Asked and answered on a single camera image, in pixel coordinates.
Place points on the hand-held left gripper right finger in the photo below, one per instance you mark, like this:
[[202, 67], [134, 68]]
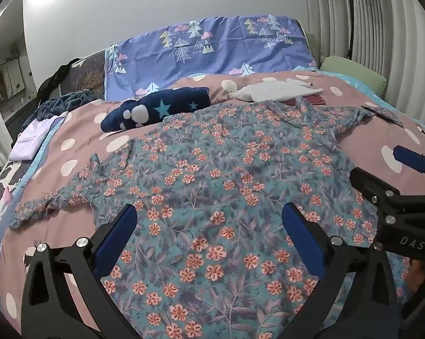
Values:
[[304, 242]]

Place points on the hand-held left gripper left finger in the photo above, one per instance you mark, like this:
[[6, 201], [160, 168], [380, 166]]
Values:
[[117, 235]]

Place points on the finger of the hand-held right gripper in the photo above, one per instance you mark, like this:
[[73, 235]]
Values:
[[371, 183], [410, 159]]

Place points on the teal floral shirt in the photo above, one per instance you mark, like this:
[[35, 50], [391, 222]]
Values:
[[212, 169]]

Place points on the pink polka dot bed cover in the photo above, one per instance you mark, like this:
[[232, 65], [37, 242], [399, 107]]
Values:
[[360, 141]]

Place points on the dark red cloth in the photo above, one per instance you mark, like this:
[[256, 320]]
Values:
[[313, 99]]

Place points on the green pillow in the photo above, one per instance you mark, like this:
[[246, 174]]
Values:
[[353, 72]]

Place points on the light blue bed sheet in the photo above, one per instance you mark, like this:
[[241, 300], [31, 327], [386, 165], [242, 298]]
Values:
[[25, 180]]

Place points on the lavender folded cloth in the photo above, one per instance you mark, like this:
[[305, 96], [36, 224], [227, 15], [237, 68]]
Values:
[[32, 137]]

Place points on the navy star print cloth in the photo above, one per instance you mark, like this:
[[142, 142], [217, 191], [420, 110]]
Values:
[[156, 107]]

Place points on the white folded cloth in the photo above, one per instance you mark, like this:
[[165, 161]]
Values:
[[269, 91]]

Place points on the white curtain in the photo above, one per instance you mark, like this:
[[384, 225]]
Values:
[[374, 21]]

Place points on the grey-blue fuzzy blanket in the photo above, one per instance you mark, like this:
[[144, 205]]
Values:
[[66, 100]]

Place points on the black floor lamp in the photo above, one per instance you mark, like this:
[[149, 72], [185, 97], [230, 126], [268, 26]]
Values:
[[350, 7]]

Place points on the black garment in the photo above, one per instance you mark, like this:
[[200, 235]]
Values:
[[55, 77]]

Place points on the blue tree print bedding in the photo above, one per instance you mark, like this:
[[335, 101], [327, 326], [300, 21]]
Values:
[[219, 49]]

